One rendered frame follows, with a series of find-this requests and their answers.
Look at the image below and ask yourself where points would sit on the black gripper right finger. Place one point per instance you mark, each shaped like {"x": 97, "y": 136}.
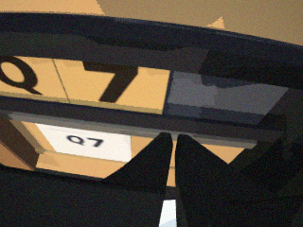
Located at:
{"x": 211, "y": 193}

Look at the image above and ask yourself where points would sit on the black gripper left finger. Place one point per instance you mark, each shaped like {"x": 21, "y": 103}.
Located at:
{"x": 130, "y": 197}

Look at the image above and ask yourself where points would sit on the tan tile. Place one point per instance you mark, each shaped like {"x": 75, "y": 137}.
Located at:
{"x": 114, "y": 86}
{"x": 30, "y": 77}

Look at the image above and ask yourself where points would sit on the tan flat board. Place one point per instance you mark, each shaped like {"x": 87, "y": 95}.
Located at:
{"x": 235, "y": 67}

